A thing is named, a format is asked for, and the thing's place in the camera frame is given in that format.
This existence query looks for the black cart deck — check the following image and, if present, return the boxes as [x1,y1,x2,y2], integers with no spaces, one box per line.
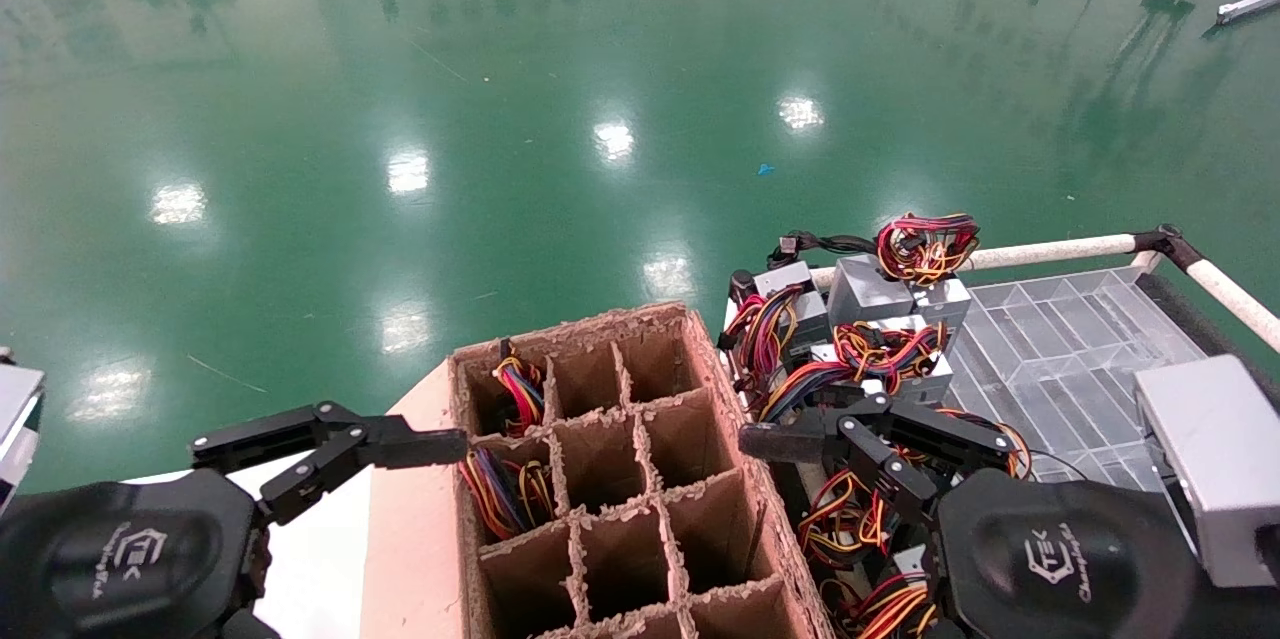
[1138,271,1280,392]

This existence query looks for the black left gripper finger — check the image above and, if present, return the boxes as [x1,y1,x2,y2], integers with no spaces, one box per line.
[190,402,469,526]

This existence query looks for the grey power supply with wires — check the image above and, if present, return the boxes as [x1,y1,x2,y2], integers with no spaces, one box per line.
[825,567,943,639]
[490,339,548,437]
[458,446,558,542]
[876,211,983,332]
[798,409,1034,572]
[758,314,958,422]
[827,253,917,326]
[720,262,833,392]

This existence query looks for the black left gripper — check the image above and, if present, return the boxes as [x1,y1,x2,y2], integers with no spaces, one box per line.
[0,469,273,639]

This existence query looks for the pink board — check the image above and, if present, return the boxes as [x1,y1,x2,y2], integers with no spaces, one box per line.
[358,359,483,639]

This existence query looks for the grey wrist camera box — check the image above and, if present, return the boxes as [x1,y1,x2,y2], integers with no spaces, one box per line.
[1134,354,1280,588]
[0,351,47,516]

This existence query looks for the brown cardboard divider box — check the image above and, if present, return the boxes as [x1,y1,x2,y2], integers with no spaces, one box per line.
[448,302,837,639]

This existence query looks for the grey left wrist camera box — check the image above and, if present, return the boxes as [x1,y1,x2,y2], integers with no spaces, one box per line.
[0,351,47,516]

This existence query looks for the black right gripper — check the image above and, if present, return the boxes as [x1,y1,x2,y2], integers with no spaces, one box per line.
[740,392,1221,639]

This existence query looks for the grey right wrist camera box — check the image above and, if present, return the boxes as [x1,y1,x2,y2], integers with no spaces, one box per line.
[1134,354,1280,588]

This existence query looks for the black rail corner joint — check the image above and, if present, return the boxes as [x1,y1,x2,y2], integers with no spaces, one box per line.
[1133,224,1207,272]

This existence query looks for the black sleeved power cable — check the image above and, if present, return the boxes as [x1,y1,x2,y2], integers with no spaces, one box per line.
[728,230,883,308]

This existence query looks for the clear plastic divided tray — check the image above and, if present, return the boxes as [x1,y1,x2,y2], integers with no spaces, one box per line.
[944,266,1211,492]

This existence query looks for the white padded rail bar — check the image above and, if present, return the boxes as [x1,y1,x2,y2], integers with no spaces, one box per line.
[808,233,1143,292]
[1185,257,1280,356]

